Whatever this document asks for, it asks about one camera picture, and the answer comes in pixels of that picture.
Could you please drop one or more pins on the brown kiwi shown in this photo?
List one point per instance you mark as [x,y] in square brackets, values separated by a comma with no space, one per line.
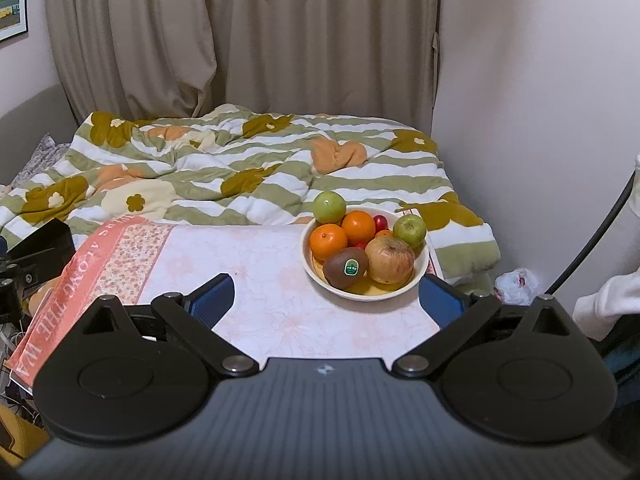
[345,270]

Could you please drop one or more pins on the medium orange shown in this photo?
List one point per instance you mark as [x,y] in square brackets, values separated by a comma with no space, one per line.
[358,226]

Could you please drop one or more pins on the yellow red apple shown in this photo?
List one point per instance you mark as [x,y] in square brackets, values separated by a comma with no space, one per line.
[390,260]

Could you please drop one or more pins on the white garment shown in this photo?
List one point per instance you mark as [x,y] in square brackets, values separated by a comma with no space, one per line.
[605,305]

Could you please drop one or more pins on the wall poster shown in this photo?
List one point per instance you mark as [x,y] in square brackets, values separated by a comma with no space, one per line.
[10,0]

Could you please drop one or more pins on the white plastic bag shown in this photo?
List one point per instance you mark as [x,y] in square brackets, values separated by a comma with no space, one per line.
[515,285]

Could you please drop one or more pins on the green apple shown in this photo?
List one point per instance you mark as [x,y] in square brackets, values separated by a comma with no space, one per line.
[329,206]
[409,229]

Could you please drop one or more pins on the white oval bowl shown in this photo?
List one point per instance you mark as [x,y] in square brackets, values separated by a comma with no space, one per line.
[345,294]

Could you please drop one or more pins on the tiny orange citrus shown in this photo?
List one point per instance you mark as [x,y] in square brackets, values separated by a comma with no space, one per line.
[384,233]

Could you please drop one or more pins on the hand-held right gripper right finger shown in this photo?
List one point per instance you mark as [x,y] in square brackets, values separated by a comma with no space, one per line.
[440,300]

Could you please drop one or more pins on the grey padded headboard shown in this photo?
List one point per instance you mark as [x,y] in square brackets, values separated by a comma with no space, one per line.
[30,125]

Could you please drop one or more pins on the pink floral bordered cloth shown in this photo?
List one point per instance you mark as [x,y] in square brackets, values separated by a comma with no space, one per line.
[275,300]

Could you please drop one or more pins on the large orange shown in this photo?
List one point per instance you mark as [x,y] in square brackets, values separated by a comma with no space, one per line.
[328,241]

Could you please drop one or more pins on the yellow box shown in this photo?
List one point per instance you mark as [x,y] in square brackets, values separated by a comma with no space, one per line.
[17,427]

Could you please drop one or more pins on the striped floral blanket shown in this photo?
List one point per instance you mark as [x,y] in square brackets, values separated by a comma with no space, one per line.
[225,160]

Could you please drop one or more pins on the grey patterned cloth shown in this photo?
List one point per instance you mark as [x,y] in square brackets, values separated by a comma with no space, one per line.
[42,155]

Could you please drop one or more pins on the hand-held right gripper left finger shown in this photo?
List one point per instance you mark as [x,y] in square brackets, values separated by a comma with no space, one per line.
[215,297]

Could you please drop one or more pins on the beige curtain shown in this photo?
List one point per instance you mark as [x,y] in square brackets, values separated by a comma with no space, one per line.
[300,35]

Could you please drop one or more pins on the black flat device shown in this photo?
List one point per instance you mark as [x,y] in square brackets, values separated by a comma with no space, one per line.
[50,245]

